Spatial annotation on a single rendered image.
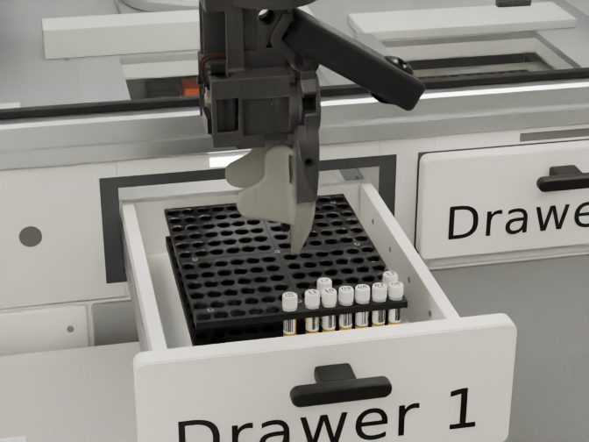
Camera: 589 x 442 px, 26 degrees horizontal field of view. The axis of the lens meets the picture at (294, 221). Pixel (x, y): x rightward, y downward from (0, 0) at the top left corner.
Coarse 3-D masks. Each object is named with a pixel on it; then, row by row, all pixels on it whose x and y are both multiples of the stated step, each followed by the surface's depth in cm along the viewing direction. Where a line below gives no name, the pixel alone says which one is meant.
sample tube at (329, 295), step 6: (330, 288) 105; (324, 294) 104; (330, 294) 104; (336, 294) 104; (324, 300) 104; (330, 300) 104; (336, 300) 105; (324, 306) 105; (330, 306) 104; (324, 318) 105; (330, 318) 105; (324, 324) 105; (330, 324) 105; (324, 330) 106; (330, 330) 105
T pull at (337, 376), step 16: (320, 368) 94; (336, 368) 94; (320, 384) 92; (336, 384) 92; (352, 384) 92; (368, 384) 92; (384, 384) 92; (304, 400) 91; (320, 400) 91; (336, 400) 92; (352, 400) 92
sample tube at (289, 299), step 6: (288, 294) 104; (294, 294) 104; (282, 300) 104; (288, 300) 103; (294, 300) 104; (282, 306) 104; (288, 306) 104; (294, 306) 104; (288, 324) 104; (294, 324) 105; (288, 330) 105; (294, 330) 105
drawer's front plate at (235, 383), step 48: (288, 336) 95; (336, 336) 95; (384, 336) 95; (432, 336) 95; (480, 336) 96; (144, 384) 92; (192, 384) 93; (240, 384) 94; (288, 384) 95; (432, 384) 97; (480, 384) 98; (144, 432) 94; (192, 432) 95; (240, 432) 96; (432, 432) 99; (480, 432) 100
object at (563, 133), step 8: (584, 128) 130; (520, 136) 128; (528, 136) 129; (536, 136) 129; (544, 136) 129; (552, 136) 129; (560, 136) 129; (568, 136) 130; (576, 136) 130; (584, 136) 130
